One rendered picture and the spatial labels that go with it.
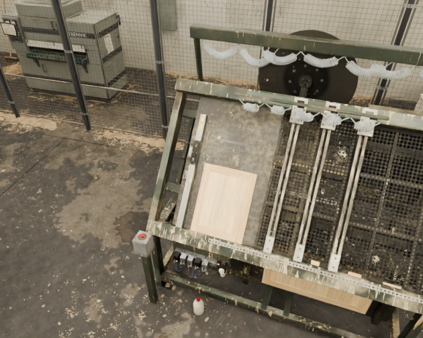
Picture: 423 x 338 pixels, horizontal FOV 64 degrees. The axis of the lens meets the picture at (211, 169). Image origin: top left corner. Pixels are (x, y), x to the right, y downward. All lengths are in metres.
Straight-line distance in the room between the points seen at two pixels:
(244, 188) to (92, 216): 2.26
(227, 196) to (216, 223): 0.24
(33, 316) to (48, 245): 0.85
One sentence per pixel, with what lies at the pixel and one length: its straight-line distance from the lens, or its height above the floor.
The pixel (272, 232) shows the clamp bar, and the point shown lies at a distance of 2.67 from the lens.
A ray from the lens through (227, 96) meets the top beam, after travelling 2.72.
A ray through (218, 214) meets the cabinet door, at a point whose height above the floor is 1.03.
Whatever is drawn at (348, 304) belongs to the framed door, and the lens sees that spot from 3.32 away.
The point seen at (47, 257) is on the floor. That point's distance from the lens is 4.14.
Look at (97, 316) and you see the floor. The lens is 3.56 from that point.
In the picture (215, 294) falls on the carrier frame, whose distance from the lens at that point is 3.31.
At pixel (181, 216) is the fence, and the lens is 2.82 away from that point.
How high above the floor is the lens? 3.01
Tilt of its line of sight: 38 degrees down
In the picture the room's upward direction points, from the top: straight up
